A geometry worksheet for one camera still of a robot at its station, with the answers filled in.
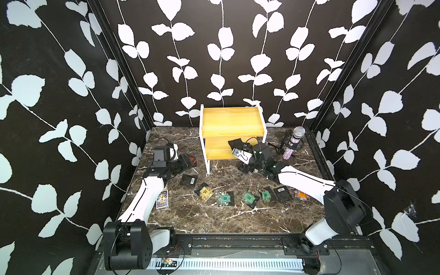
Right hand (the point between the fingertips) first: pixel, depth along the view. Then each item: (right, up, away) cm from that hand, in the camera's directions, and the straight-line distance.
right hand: (241, 151), depth 87 cm
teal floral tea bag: (-8, -25, +1) cm, 26 cm away
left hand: (-24, -3, -4) cm, 25 cm away
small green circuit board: (-32, -46, -17) cm, 59 cm away
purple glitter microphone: (+25, +9, -11) cm, 29 cm away
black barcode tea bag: (+23, -23, +3) cm, 33 cm away
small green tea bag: (+13, -24, +2) cm, 27 cm away
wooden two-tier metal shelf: (-12, +12, -11) cm, 20 cm away
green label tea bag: (+5, -25, +1) cm, 26 cm away
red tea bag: (-24, -4, -6) cm, 25 cm away
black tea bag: (-2, +4, +3) cm, 5 cm away
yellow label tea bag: (-19, -23, +3) cm, 30 cm away
